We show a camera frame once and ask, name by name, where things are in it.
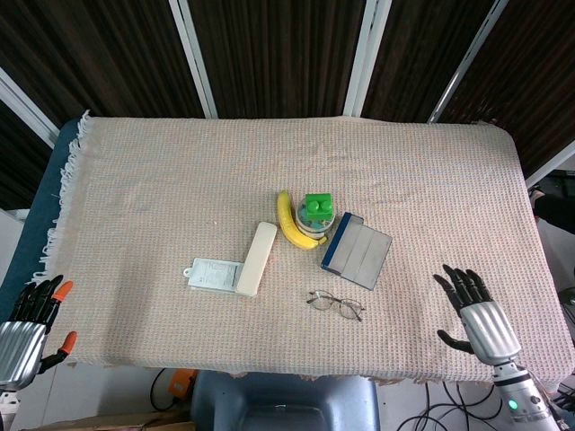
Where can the green toy building brick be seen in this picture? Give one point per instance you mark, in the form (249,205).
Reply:
(319,207)

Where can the clear plastic flat package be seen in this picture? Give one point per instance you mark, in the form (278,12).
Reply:
(213,275)

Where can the right robot arm silver white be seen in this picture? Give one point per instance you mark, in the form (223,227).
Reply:
(521,395)

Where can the beige woven fringed tablecloth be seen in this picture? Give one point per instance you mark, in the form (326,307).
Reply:
(179,179)

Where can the orange device under table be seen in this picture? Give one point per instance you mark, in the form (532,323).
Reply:
(182,386)

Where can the wire-frame eyeglasses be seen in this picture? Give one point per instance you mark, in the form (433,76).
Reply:
(320,301)

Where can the transparent grey box blue edge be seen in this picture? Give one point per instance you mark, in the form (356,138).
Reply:
(359,253)

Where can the dark brown curtain panel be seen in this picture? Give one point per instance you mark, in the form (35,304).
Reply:
(534,81)
(278,54)
(90,54)
(418,54)

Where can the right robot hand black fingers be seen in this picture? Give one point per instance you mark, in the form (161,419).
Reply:
(487,328)

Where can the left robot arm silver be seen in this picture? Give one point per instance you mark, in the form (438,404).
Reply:
(6,406)

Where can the yellow banana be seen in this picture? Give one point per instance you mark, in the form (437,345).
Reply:
(288,225)

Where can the black rounded object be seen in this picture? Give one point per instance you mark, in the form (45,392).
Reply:
(557,213)

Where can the cream oblong case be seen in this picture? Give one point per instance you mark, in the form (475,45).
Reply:
(257,260)

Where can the white metal frame post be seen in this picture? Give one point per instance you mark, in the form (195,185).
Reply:
(193,58)
(465,67)
(22,105)
(552,164)
(366,58)

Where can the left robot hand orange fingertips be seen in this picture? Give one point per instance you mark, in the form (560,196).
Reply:
(20,345)

